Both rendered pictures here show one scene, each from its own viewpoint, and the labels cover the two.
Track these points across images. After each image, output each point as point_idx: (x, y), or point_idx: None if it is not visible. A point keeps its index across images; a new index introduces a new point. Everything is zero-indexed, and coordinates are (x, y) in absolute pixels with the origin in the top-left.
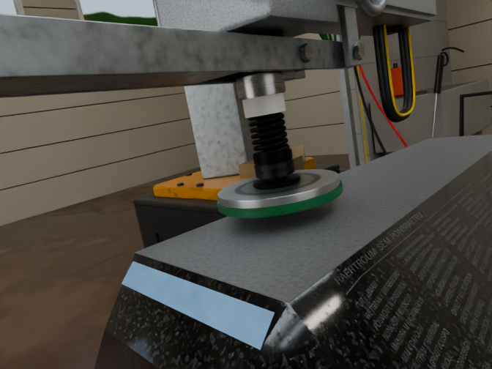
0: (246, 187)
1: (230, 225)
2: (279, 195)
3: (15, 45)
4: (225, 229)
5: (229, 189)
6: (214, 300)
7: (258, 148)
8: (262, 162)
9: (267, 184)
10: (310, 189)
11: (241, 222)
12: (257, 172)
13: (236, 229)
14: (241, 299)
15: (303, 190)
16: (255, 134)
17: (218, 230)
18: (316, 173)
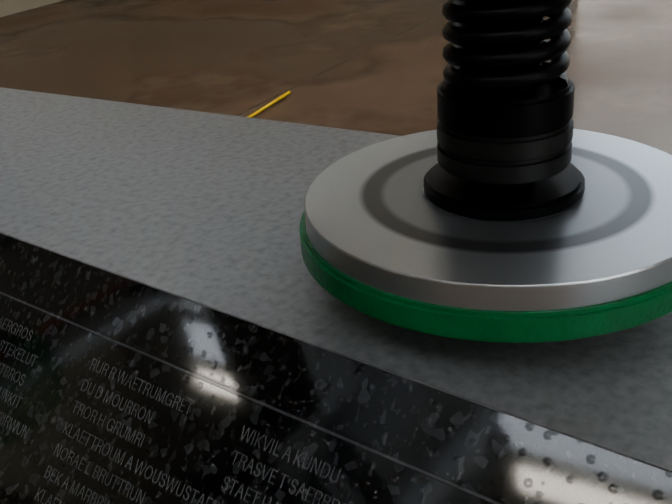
0: (521, 234)
1: (611, 365)
2: (661, 165)
3: None
4: (652, 367)
5: (536, 265)
6: None
7: (566, 67)
8: (572, 112)
9: (571, 177)
10: (611, 138)
11: (570, 349)
12: (549, 156)
13: (650, 342)
14: None
15: (623, 144)
16: (563, 17)
17: (662, 384)
18: (408, 151)
